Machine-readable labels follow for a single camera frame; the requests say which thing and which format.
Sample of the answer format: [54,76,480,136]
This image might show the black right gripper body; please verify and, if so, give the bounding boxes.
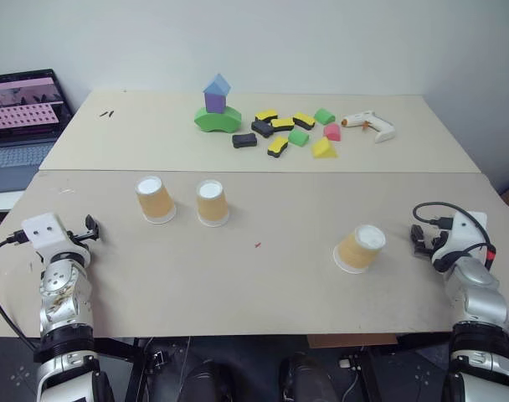
[421,230,450,260]

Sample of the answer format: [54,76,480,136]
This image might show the white glue gun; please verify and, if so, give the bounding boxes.
[340,109,395,145]

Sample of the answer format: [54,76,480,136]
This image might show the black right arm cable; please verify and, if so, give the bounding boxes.
[412,202,498,272]

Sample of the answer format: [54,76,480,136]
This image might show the pink foam block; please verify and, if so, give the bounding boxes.
[322,122,343,142]

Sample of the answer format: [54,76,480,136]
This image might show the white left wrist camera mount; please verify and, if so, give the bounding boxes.
[21,212,73,254]

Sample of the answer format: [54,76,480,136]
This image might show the black table frame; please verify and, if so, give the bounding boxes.
[91,336,189,402]

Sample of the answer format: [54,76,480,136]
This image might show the orange paper cup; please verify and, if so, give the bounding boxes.
[332,224,387,276]
[134,175,177,225]
[195,179,231,229]

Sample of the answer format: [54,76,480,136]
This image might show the brown cardboard strip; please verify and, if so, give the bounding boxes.
[307,333,400,350]

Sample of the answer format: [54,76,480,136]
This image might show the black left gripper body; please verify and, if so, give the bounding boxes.
[65,227,93,254]

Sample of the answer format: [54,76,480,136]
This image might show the open grey laptop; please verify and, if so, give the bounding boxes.
[0,68,75,195]

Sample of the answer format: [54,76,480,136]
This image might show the yellow foam wedge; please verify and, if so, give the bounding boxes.
[311,137,340,161]

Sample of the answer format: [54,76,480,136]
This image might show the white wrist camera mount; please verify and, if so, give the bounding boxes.
[21,212,73,254]
[430,210,489,274]

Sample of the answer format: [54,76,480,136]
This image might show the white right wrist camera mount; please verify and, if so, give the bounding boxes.
[430,210,489,274]

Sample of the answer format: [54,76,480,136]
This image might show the purple foam cube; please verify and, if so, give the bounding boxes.
[203,91,228,116]

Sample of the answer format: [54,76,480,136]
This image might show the green arch foam block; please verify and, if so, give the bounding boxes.
[193,106,244,135]

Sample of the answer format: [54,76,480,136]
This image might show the blue roof foam block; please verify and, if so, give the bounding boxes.
[202,73,234,97]

